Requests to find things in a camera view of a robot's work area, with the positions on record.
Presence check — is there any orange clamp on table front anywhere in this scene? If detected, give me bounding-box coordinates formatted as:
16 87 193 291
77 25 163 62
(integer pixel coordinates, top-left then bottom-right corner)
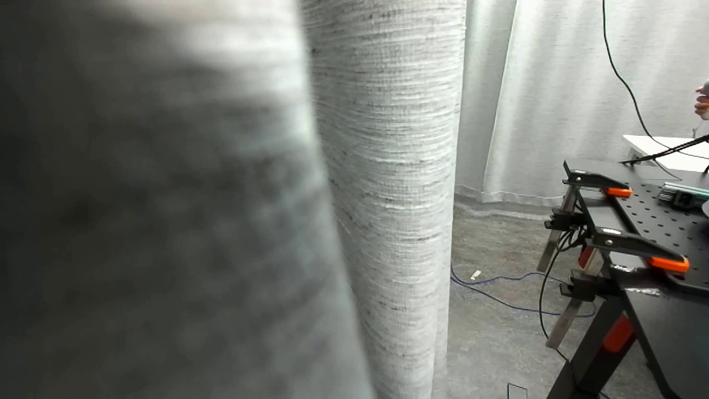
592 230 692 274

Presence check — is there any blue floor cable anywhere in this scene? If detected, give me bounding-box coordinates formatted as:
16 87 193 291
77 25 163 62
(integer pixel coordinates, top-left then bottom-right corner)
449 267 579 319

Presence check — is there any orange clamp on table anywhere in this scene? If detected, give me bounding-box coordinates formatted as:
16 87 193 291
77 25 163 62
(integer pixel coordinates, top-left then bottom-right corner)
570 170 633 200
592 230 692 274

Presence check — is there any black hanging cable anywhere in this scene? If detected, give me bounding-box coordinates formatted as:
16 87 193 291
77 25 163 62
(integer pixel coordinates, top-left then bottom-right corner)
599 0 709 165

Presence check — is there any white background curtain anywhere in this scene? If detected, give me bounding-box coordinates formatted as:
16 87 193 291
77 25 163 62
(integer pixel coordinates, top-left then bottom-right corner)
456 0 709 205

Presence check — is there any orange clamp on table rear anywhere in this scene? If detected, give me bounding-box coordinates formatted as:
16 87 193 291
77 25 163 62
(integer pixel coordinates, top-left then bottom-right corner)
570 170 633 200

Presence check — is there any white paper sheet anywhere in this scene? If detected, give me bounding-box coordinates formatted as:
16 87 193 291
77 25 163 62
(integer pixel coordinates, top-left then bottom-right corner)
621 133 709 178

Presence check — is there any grey fabric curtain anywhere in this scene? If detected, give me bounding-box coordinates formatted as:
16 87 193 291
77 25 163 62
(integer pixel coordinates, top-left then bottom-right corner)
0 0 467 399

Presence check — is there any black boom rod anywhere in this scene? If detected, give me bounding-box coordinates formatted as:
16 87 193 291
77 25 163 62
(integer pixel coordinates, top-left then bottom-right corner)
619 131 709 169

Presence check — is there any black perforated work table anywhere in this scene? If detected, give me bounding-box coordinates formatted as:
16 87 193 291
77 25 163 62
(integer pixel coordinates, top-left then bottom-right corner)
539 160 709 399

